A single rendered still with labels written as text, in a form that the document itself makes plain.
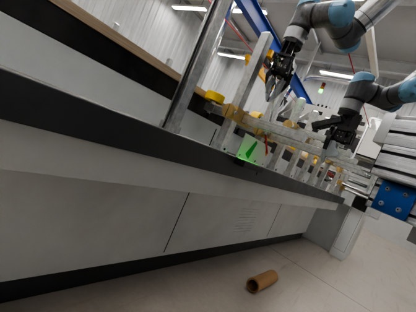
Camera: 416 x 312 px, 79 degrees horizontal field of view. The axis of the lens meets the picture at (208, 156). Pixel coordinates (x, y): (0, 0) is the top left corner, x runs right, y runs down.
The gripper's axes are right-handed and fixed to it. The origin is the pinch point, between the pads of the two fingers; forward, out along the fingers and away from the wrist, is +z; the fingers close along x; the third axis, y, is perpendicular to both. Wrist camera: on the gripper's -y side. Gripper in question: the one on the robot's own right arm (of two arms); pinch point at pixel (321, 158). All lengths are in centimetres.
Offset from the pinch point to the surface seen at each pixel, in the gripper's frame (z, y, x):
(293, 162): 3, -26, 44
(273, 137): -2.1, -21.6, -1.6
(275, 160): 6.5, -26.0, 19.2
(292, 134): -1.7, -3.9, -26.6
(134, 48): -7, -46, -63
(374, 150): -54, -15, 247
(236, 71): -341, -739, 835
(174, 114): 7, -25, -57
